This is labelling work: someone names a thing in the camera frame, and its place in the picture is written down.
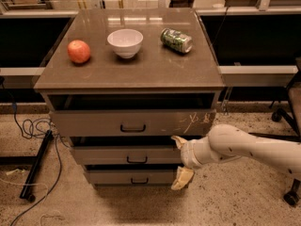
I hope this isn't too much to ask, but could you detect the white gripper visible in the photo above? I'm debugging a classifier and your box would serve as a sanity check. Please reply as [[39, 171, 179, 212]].
[[171, 136, 210, 190]]

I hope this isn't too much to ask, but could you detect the grey drawer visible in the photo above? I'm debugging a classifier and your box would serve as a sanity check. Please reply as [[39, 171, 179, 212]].
[[84, 164, 179, 186], [49, 93, 215, 137], [71, 136, 181, 165]]

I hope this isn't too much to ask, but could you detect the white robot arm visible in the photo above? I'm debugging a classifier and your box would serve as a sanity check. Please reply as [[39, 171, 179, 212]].
[[171, 124, 301, 190]]

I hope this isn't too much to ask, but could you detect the grey drawer cabinet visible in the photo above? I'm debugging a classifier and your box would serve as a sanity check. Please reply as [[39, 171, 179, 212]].
[[33, 7, 226, 189]]

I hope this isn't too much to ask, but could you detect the green soda can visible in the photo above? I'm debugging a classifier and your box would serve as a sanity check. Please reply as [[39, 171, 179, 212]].
[[160, 28, 193, 54]]

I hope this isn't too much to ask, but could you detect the white bowl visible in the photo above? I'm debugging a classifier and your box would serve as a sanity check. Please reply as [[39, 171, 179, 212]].
[[107, 29, 144, 58]]

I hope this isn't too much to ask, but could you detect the black stand leg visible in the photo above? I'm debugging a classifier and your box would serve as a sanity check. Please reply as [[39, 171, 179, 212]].
[[0, 130, 54, 202]]

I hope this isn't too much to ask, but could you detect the red apple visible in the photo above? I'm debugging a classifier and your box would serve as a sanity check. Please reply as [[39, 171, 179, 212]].
[[67, 40, 90, 64]]

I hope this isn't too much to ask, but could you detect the white cable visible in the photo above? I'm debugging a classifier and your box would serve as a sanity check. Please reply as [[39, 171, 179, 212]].
[[0, 168, 65, 226]]

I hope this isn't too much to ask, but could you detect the blue cable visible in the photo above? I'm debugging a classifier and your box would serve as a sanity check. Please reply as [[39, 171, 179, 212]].
[[0, 78, 71, 226]]

